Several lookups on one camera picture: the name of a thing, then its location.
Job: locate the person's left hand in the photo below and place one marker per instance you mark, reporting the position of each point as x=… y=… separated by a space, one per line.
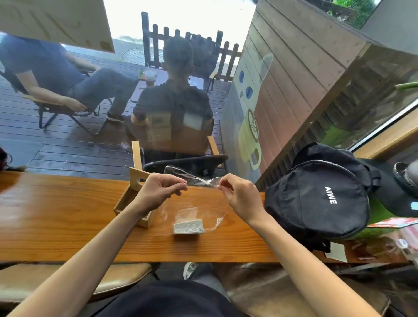
x=156 y=190

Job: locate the person's right hand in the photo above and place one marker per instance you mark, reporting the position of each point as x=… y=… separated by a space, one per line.
x=242 y=196

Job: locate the person's left thumb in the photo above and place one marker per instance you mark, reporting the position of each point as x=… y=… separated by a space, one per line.
x=174 y=190

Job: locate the person's right thumb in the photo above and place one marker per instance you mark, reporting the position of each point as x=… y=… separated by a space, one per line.
x=224 y=186

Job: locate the clear plastic bag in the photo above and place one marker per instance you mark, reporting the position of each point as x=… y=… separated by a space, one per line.
x=196 y=199

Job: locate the person's right forearm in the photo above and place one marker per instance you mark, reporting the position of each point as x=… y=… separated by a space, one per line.
x=307 y=271

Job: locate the person's left forearm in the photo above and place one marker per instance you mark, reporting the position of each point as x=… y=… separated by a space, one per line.
x=83 y=258

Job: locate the wooden folding chair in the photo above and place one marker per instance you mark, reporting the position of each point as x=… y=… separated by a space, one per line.
x=178 y=153

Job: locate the stack of white napkins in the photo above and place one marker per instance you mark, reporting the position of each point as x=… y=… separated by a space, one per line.
x=188 y=226

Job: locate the wooden napkin box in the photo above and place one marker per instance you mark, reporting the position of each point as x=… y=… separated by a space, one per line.
x=134 y=196

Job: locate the person's white shoe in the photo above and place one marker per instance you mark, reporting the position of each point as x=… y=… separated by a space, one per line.
x=190 y=269

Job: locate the black backpack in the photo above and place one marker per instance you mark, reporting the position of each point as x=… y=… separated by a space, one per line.
x=318 y=197

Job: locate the person's dark clothing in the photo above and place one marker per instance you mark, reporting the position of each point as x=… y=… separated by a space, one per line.
x=169 y=300

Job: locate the brown cushioned stool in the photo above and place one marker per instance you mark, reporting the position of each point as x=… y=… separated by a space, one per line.
x=267 y=290

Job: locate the iced drink plastic cup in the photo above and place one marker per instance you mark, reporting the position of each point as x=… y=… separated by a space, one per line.
x=150 y=77

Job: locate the black mesh chair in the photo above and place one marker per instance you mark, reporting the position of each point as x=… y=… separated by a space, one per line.
x=204 y=58

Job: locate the tan cushioned stool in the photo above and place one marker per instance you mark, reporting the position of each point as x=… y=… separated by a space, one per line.
x=65 y=277

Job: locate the dark wooden picket fence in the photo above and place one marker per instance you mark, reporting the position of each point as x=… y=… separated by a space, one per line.
x=192 y=49

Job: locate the black metal folding chair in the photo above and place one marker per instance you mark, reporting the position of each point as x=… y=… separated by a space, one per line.
x=49 y=107

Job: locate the red printed leaflet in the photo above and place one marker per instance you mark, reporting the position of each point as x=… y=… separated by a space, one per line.
x=393 y=222

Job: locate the wooden planter wall with mural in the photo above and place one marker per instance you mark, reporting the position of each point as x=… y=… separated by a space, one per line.
x=294 y=81

